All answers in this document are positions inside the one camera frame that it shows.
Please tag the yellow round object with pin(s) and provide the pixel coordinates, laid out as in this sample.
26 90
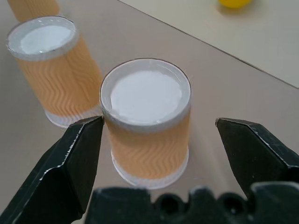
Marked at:
234 3

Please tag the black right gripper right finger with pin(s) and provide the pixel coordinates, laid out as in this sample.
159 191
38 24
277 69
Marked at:
254 154

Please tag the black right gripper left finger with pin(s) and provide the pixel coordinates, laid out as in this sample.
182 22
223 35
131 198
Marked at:
60 172

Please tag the orange rippled paper cup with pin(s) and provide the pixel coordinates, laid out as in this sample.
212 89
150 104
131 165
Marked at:
147 121
32 9
56 67

